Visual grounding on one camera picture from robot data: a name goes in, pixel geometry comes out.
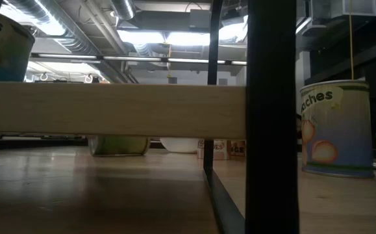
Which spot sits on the peaches label can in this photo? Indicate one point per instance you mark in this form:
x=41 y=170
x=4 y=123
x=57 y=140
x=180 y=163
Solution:
x=340 y=136
x=9 y=55

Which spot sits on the tall green pears can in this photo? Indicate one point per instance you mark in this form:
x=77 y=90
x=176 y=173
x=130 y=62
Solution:
x=119 y=146

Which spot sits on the orange label can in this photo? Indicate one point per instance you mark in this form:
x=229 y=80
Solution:
x=238 y=148

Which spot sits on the light wooden shelf board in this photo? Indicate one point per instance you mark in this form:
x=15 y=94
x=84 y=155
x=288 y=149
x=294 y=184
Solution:
x=109 y=110

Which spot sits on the small dark hanging box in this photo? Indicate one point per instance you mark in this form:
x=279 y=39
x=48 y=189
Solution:
x=172 y=80

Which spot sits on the translucent plastic bowl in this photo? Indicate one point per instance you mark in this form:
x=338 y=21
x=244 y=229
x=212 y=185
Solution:
x=179 y=144

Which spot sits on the white ceiling box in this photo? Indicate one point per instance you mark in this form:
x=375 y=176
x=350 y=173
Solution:
x=353 y=8

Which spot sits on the corrugated silver ceiling duct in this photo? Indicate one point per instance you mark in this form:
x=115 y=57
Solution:
x=77 y=45

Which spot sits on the black shelf end frame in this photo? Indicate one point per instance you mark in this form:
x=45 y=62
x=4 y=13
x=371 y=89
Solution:
x=272 y=130

